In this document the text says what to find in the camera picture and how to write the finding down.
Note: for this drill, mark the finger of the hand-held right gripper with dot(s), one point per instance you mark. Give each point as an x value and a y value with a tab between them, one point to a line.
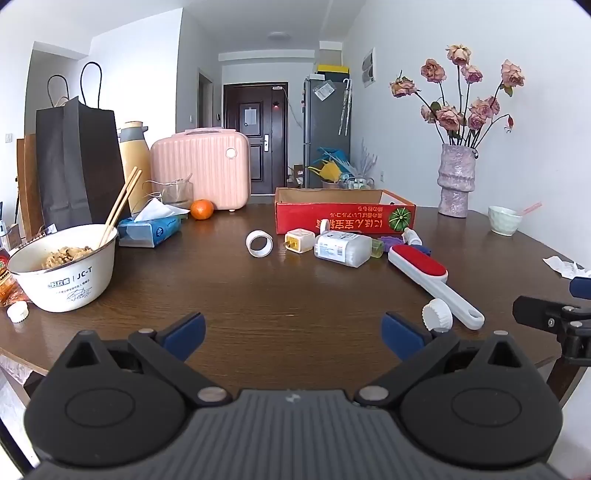
581	287
535	310

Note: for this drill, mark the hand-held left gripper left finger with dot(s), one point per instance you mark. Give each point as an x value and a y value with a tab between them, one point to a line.
184	333

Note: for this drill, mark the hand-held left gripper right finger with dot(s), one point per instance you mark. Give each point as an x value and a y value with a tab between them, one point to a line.
402	334

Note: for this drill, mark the white ridged bottle cap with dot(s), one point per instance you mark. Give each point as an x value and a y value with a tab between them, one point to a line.
437	314

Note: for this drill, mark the red and white lint brush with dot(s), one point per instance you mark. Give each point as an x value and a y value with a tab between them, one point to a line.
418	264

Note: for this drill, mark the purple round lid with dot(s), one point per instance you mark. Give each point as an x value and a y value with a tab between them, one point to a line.
392	241

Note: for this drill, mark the clear cotton swab box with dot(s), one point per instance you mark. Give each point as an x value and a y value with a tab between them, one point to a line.
341	249

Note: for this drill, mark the white tape roll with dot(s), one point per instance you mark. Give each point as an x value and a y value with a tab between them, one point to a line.
251	249

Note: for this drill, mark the red cardboard box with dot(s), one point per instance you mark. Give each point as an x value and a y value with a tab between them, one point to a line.
346	220

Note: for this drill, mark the small white round lid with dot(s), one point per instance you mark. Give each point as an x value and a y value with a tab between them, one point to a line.
324	227

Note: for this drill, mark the cream charger plug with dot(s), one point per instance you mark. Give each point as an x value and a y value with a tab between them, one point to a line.
299	241

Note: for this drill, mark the crumpled white tissue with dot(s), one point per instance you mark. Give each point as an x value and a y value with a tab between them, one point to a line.
561	266

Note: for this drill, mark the pink spoon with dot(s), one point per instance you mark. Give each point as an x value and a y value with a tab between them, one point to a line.
531	208

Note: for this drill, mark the white ceramic cup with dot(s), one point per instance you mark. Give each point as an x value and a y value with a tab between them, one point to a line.
504	221

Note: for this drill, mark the small white bottle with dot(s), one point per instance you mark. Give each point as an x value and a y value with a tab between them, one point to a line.
412	237

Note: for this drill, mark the blue tissue pack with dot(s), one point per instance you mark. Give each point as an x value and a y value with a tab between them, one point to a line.
157	230

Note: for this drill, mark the orange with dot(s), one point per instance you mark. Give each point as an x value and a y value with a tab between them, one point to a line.
202	210

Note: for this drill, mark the white enamel bowl with food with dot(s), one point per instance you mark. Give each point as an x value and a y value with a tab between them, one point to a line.
69	282

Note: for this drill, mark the glass cup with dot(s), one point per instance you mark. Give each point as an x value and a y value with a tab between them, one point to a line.
178	197

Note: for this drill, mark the wooden chopstick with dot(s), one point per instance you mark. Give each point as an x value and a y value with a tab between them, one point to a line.
127	199
121	198

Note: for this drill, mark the purple ceramic vase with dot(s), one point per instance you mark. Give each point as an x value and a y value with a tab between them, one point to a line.
456	184

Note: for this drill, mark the metal storage rack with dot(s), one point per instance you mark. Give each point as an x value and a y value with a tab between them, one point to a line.
358	183

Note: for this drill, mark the pink suitcase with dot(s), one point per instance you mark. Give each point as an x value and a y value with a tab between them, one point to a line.
198	170

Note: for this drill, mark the small white bottle cap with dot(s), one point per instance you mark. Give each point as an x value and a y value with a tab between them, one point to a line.
18	312

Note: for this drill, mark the yellow thermos jug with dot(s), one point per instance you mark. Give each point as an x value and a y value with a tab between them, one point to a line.
136	170

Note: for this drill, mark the purple plastic hangers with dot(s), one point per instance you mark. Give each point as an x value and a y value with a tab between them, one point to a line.
367	159

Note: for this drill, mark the orange snack packet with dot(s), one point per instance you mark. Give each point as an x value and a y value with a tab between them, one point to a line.
7	287

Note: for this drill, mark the brown cardboard box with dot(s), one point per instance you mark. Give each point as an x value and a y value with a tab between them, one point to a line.
296	176

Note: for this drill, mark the dark brown entrance door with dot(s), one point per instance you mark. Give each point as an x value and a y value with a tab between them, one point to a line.
254	152

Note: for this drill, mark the blue plastic hangers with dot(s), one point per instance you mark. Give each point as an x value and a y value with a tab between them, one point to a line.
330	153

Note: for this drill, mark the black paper bag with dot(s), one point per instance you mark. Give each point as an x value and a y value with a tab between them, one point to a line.
78	161

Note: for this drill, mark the brown paper bag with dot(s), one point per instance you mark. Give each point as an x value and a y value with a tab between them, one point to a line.
30	184

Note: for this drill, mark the grey refrigerator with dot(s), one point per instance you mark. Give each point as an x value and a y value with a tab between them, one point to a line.
323	129

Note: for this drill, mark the white folded umbrella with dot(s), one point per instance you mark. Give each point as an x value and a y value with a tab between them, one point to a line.
345	106

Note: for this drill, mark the dried pink rose bouquet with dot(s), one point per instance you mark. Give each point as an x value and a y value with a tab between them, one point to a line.
459	54

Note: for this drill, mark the yellow and black box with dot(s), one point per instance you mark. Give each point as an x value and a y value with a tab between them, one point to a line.
333	70

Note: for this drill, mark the ceiling lamp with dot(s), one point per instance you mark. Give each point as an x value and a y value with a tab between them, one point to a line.
277	35

